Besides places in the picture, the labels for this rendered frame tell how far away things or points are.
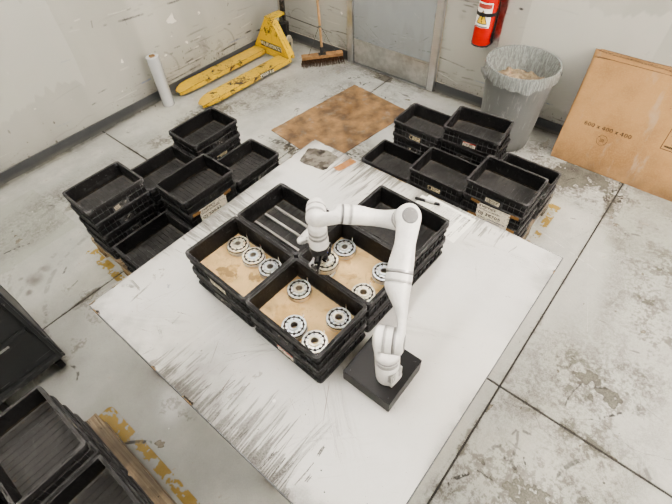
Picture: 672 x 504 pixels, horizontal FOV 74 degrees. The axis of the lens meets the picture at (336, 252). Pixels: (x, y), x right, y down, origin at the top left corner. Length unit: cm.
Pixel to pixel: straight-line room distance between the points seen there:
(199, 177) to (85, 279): 107
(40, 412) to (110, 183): 154
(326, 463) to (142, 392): 141
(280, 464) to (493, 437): 125
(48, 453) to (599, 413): 263
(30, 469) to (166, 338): 72
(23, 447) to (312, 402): 125
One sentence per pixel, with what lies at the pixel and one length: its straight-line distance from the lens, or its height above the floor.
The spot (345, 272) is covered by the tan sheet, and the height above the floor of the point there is 83.
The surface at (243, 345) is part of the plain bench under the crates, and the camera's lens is 198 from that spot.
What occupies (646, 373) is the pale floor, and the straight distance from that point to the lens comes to 311.
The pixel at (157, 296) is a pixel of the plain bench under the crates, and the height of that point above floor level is 70.
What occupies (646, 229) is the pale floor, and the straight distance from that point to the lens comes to 387.
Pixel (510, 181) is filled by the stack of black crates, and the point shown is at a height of 49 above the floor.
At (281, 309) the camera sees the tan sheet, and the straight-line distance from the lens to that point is 189.
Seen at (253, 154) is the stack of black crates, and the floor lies 38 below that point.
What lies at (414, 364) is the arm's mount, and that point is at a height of 79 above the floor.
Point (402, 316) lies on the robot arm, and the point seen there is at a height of 114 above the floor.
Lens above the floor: 239
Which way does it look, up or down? 50 degrees down
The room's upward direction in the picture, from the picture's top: 3 degrees counter-clockwise
